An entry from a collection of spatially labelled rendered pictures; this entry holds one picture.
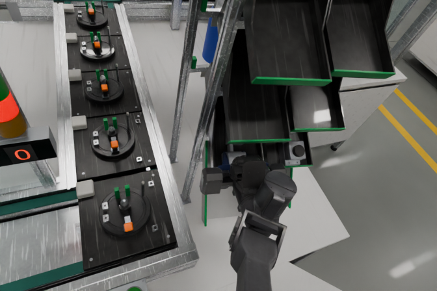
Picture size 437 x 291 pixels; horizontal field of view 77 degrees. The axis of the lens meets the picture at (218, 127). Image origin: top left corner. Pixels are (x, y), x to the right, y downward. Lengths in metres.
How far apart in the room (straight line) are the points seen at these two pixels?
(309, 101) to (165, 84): 0.83
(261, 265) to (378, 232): 2.06
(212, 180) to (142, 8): 1.34
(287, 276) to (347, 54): 0.72
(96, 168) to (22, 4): 1.03
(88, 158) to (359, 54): 0.80
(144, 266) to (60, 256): 0.23
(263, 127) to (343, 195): 1.91
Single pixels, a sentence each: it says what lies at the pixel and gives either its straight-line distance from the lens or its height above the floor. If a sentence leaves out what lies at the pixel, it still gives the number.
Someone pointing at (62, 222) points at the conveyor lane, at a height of 0.92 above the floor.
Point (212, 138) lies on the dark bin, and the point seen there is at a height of 1.26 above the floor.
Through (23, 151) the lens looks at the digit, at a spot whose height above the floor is 1.22.
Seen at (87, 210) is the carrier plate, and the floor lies 0.97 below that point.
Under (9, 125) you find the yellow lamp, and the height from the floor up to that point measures 1.30.
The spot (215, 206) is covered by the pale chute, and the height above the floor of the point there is 1.02.
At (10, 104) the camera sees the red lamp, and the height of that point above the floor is 1.34.
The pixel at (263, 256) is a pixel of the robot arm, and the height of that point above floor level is 1.35.
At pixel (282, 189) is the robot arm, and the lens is 0.48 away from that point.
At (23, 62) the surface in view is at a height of 0.86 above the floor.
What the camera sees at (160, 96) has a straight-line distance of 1.29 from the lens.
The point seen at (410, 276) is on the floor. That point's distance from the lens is 2.50.
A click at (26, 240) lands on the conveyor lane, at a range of 0.96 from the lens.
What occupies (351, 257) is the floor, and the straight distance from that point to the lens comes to 2.25.
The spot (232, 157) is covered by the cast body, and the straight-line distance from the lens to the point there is 0.63.
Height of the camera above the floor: 1.78
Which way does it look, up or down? 49 degrees down
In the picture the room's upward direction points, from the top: 18 degrees clockwise
